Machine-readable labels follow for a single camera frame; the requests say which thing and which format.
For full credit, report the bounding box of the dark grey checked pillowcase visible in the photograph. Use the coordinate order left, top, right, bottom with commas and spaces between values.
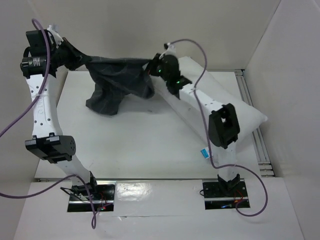
82, 54, 155, 116

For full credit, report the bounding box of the white pillow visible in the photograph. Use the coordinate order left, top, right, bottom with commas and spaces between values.
149, 56, 269, 165

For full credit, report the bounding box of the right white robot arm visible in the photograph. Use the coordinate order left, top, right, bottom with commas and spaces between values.
145, 53, 240, 196

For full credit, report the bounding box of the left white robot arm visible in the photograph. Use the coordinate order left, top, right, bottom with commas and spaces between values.
20, 27, 99, 200

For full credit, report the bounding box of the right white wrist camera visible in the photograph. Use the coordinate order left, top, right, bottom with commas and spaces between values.
163, 42, 177, 56

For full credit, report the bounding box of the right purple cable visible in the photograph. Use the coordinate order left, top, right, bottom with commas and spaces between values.
164, 38, 270, 217

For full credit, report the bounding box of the purple cable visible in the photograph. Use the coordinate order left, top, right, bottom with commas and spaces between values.
164, 38, 270, 217
0, 18, 113, 230

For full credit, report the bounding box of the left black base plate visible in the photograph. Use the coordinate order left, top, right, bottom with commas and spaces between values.
60, 181, 116, 213

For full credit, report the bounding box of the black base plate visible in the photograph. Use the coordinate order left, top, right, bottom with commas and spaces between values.
199, 179, 251, 210
60, 181, 116, 213

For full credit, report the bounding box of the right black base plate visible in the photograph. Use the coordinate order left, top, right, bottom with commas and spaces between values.
199, 179, 251, 210

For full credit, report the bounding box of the aluminium rail frame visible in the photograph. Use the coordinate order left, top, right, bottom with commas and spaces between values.
235, 69, 276, 178

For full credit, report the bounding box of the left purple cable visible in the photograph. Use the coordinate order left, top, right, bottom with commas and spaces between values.
0, 18, 113, 230

